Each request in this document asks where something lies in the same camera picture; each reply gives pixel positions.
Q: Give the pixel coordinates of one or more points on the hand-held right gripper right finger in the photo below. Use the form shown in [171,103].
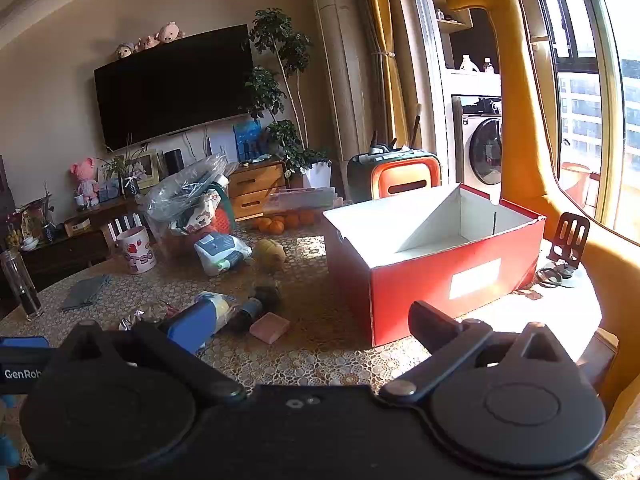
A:
[432,322]

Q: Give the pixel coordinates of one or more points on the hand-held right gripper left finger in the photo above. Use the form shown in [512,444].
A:
[192,327]

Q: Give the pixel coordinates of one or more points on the blueberry bread packet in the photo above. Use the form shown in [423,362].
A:
[220,305]

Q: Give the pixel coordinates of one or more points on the red cardboard box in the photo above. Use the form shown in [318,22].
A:
[425,280]

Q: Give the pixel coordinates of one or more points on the dark bottle with blue cap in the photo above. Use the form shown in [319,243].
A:
[257,302]

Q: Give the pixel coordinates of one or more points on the white wet wipe pack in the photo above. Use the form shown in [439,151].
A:
[220,252]

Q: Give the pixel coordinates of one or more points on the yellow plush dog toy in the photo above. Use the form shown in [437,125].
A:
[270,254]

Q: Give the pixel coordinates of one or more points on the desktop with gold lace tablecloth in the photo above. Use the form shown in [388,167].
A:
[325,325]

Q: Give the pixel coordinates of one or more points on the person's left hand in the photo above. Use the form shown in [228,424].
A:
[7,447]

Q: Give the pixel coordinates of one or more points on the shiny snack wrapper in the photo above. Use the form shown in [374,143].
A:
[142,316]

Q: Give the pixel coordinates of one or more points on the pink soap bar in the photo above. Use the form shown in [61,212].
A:
[270,327]

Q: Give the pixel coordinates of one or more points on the glass water bottle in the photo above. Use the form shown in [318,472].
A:
[20,285]

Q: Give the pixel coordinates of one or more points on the white strawberry mug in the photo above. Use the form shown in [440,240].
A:
[136,252]

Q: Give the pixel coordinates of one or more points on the grey cloth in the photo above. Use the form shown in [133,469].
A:
[85,292]

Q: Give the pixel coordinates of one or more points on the white chair back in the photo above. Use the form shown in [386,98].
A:
[122,227]

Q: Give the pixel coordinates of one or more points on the dark tv cabinet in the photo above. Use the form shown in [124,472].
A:
[65,250]

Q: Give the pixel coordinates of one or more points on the clear plastic bag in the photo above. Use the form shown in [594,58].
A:
[180,187]

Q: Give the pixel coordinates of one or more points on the green orange storage caddy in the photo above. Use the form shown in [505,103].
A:
[400,175]

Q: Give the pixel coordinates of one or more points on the wooden drawer cabinet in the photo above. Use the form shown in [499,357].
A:
[255,187]

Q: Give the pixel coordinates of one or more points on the black phone stand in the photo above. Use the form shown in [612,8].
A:
[570,240]

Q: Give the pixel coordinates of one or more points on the black speaker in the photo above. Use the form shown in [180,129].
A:
[174,161]

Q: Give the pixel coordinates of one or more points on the clear plastic organizer box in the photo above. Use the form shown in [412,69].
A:
[300,199]

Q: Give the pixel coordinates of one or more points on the pink doll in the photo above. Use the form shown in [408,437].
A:
[86,180]

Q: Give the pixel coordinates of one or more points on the silver washing machine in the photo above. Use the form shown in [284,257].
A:
[480,145]

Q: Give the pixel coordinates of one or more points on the blue box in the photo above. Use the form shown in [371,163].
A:
[247,140]

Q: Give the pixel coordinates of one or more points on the orange bucket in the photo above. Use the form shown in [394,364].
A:
[575,182]

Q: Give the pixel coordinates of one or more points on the yellow giraffe figure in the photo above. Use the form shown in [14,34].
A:
[520,110]

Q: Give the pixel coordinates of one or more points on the black television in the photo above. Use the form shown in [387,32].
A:
[170,90]

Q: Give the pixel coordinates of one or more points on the white detergent bottle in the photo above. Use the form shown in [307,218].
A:
[469,63]

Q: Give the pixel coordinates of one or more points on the small clear bottle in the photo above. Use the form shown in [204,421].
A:
[488,65]

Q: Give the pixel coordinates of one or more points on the cream standing air conditioner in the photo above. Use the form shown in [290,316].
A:
[340,70]

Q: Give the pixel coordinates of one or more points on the small grey plush toy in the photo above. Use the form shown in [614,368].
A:
[125,51]

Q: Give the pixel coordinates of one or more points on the small pink plush toy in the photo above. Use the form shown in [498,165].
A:
[147,43]

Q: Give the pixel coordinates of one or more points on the yellow curtain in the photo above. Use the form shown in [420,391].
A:
[380,35]

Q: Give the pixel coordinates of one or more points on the large pink plush toy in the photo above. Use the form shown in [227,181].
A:
[169,32]

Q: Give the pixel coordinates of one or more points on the potted green plant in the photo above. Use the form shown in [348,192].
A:
[280,40]

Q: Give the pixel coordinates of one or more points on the photo frame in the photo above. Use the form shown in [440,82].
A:
[145,167]

